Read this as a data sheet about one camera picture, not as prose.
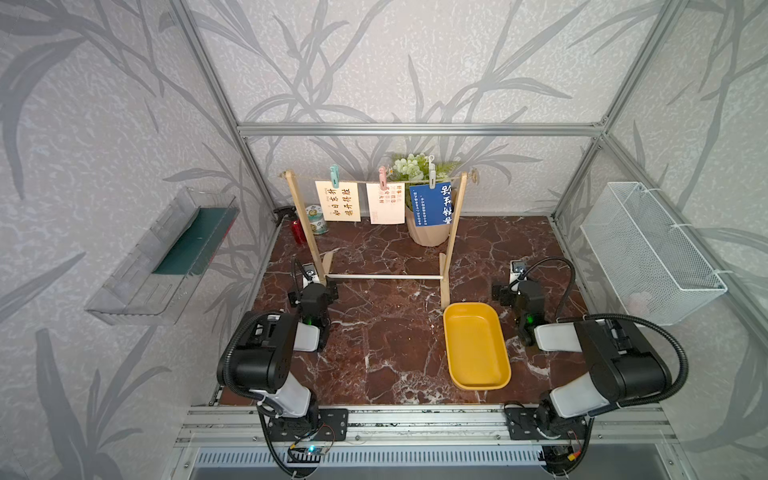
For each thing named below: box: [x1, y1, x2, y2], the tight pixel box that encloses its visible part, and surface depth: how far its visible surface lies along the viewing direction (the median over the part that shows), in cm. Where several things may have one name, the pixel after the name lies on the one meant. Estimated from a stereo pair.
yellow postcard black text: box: [315, 181, 361, 222], surface depth 75 cm
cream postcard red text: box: [366, 182, 405, 225], surface depth 75 cm
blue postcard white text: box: [409, 182, 453, 227], surface depth 75 cm
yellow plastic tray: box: [443, 302, 511, 390], surface depth 88 cm
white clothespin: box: [428, 155, 436, 189], surface depth 68 cm
